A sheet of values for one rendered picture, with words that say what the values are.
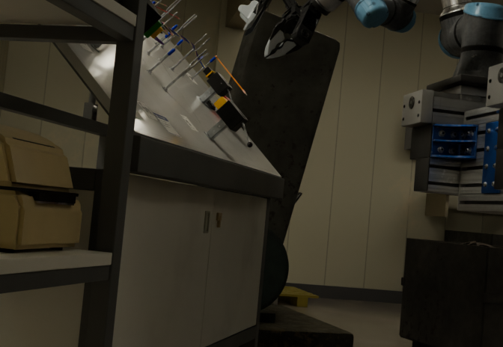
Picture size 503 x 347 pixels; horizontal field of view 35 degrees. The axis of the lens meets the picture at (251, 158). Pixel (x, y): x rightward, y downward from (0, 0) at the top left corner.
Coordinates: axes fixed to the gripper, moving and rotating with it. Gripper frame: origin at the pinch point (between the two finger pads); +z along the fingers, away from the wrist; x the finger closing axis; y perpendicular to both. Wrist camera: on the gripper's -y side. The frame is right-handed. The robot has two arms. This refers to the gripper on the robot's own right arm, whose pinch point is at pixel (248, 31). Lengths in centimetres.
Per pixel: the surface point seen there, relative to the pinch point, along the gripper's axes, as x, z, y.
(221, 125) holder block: 33.6, 27.9, -10.4
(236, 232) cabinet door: 10, 51, -26
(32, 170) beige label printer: 115, 49, 2
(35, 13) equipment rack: 101, 28, 19
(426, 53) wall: -582, -145, -91
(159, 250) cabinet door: 66, 57, -16
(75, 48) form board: 84, 30, 15
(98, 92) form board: 88, 35, 6
